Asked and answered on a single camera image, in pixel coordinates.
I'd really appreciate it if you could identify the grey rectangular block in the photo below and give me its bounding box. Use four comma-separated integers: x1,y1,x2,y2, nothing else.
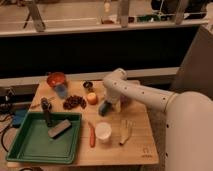
48,120,71,138

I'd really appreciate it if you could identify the dark red grape bunch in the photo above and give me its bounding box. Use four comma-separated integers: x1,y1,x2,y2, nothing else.
63,95,86,110

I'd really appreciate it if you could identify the blue box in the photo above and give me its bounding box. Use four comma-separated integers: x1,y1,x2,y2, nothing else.
12,109,27,128

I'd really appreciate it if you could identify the orange bowl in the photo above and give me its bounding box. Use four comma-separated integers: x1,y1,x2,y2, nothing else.
46,72,67,88

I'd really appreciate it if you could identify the purple bowl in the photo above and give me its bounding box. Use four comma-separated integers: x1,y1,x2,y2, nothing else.
120,95,131,106

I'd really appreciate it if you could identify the orange carrot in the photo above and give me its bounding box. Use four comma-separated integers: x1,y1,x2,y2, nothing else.
88,122,96,148

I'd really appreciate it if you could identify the black device on left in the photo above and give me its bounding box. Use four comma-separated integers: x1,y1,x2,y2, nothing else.
0,87,15,114

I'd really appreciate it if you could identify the black cable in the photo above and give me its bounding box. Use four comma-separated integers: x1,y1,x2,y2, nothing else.
0,113,14,153

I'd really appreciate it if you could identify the small metal cup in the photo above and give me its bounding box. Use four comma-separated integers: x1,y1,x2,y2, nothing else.
83,81,94,92

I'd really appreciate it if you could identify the light blue plastic cup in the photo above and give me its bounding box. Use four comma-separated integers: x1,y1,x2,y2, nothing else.
54,84,68,99

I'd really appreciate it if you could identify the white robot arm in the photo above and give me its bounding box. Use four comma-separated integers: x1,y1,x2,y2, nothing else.
103,68,213,171

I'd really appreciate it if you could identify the white cup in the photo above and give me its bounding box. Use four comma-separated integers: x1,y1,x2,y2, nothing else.
95,122,112,143

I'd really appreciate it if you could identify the green plastic tray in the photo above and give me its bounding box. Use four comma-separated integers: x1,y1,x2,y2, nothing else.
6,112,82,164

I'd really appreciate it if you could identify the orange round fruit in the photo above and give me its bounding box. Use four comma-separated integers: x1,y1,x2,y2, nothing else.
86,92,98,105

